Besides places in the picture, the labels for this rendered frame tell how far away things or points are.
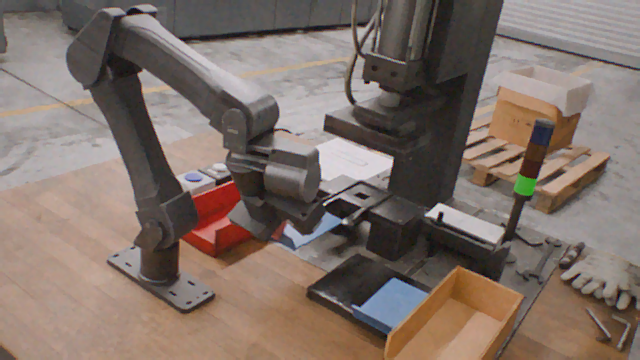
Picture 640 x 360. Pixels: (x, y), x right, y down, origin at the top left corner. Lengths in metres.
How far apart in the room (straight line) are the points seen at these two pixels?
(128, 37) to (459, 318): 0.68
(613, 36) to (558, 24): 0.87
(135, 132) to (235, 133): 0.19
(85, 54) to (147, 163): 0.17
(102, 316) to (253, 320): 0.23
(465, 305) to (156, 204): 0.55
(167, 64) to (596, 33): 9.72
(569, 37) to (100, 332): 9.90
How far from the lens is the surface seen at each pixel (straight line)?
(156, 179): 0.88
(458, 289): 1.03
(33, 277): 1.02
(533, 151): 1.13
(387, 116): 1.01
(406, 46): 1.01
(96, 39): 0.85
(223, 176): 1.28
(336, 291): 0.96
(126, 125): 0.87
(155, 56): 0.81
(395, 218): 1.08
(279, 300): 0.96
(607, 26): 10.28
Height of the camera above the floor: 1.48
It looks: 25 degrees down
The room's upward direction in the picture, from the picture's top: 9 degrees clockwise
